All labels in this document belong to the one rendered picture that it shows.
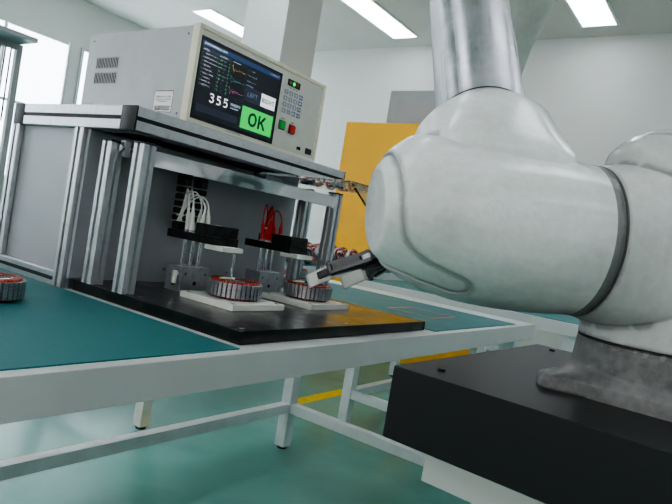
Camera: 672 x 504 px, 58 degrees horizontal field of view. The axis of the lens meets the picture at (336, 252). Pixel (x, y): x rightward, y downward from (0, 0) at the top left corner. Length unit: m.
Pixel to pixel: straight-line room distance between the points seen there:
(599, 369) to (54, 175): 1.11
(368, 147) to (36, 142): 4.06
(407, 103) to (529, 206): 4.96
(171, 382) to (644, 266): 0.57
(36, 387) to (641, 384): 0.60
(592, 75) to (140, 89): 5.69
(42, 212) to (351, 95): 6.66
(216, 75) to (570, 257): 0.94
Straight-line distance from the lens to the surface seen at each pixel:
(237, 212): 1.57
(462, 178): 0.54
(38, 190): 1.44
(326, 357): 1.08
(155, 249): 1.41
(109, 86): 1.52
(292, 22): 5.63
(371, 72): 7.79
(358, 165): 5.30
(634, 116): 6.51
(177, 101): 1.32
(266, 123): 1.45
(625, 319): 0.63
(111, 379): 0.77
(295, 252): 1.43
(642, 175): 0.64
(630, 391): 0.65
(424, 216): 0.53
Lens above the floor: 0.94
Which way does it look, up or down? 2 degrees down
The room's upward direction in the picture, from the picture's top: 9 degrees clockwise
